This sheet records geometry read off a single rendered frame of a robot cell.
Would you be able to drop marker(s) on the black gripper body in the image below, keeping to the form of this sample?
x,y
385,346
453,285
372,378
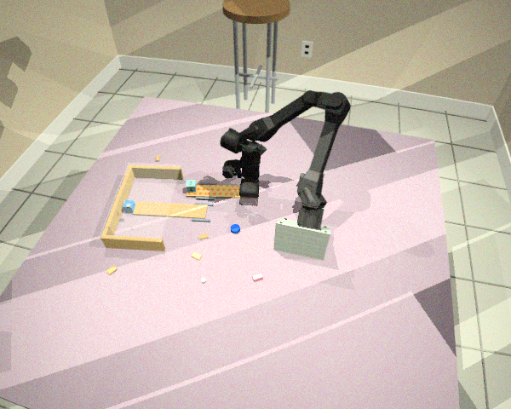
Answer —
x,y
249,188

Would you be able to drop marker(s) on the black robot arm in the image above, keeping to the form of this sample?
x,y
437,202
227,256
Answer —
x,y
310,185

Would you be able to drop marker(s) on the pale green letter cube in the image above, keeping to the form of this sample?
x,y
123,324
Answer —
x,y
191,186

